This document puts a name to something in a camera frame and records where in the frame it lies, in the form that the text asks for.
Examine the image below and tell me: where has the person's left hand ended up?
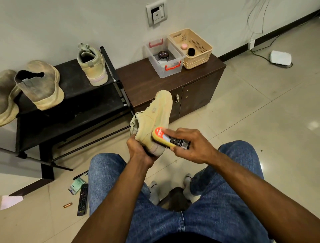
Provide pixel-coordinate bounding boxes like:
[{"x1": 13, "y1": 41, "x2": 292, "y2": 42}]
[{"x1": 126, "y1": 136, "x2": 157, "y2": 169}]

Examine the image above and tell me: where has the person's right hand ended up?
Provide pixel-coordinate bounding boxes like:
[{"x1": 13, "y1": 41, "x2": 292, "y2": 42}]
[{"x1": 163, "y1": 128, "x2": 221, "y2": 165}]

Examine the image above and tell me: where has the black orange shoe brush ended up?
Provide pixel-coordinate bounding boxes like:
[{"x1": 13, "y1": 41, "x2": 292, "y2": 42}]
[{"x1": 152, "y1": 126, "x2": 192, "y2": 151}]

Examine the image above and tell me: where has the pale green lace-up shoe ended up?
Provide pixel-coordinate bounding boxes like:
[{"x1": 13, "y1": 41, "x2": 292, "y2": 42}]
[
  {"x1": 77, "y1": 42, "x2": 109, "y2": 87},
  {"x1": 129, "y1": 89, "x2": 174, "y2": 158}
]

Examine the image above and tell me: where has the clear plastic storage box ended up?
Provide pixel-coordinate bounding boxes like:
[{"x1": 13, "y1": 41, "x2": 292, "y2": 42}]
[{"x1": 145, "y1": 38, "x2": 186, "y2": 79}]

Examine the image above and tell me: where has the beige plastic basket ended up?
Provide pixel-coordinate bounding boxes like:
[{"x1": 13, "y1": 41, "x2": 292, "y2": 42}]
[{"x1": 167, "y1": 28, "x2": 214, "y2": 70}]

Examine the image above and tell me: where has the worn tan slip-on shoe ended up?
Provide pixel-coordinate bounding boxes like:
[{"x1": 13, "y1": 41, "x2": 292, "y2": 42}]
[
  {"x1": 0, "y1": 69, "x2": 22, "y2": 127},
  {"x1": 15, "y1": 60, "x2": 65, "y2": 111}
]

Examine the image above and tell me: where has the person's right forearm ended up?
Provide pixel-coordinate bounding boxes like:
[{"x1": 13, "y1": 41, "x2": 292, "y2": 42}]
[{"x1": 210, "y1": 152, "x2": 320, "y2": 243}]

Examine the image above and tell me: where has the person's left forearm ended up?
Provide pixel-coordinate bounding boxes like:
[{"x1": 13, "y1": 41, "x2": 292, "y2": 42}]
[{"x1": 72, "y1": 159, "x2": 153, "y2": 243}]

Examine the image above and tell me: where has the dark brown wooden cabinet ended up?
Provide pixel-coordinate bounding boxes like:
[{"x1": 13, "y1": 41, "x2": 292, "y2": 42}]
[{"x1": 115, "y1": 53, "x2": 227, "y2": 123}]

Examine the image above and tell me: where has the person's right leg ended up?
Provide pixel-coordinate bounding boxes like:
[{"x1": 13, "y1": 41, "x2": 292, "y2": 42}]
[{"x1": 181, "y1": 141, "x2": 271, "y2": 243}]

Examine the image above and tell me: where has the black pen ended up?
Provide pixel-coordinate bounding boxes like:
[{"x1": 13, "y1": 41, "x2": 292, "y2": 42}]
[{"x1": 73, "y1": 170, "x2": 89, "y2": 180}]

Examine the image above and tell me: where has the black metal shoe rack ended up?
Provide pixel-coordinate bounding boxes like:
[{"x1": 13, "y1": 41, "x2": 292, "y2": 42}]
[{"x1": 0, "y1": 46, "x2": 136, "y2": 197}]

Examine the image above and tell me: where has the green paper packet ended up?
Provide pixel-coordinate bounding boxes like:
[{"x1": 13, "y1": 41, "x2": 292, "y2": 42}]
[{"x1": 68, "y1": 177, "x2": 87, "y2": 195}]

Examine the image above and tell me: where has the black remote control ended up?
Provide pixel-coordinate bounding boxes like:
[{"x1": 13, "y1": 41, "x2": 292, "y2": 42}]
[{"x1": 77, "y1": 183, "x2": 90, "y2": 216}]

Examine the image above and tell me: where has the white router box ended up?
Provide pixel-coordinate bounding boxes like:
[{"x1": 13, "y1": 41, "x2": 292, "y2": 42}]
[{"x1": 269, "y1": 50, "x2": 293, "y2": 68}]

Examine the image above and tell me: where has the white paper sheet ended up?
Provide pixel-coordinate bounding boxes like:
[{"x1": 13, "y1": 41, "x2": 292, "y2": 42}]
[{"x1": 0, "y1": 195, "x2": 24, "y2": 210}]

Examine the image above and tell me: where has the white wall socket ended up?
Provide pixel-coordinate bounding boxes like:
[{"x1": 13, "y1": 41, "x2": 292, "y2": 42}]
[{"x1": 146, "y1": 0, "x2": 168, "y2": 27}]

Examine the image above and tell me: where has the white cable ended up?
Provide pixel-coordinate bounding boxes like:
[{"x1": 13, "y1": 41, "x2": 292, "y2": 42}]
[{"x1": 246, "y1": 0, "x2": 293, "y2": 69}]

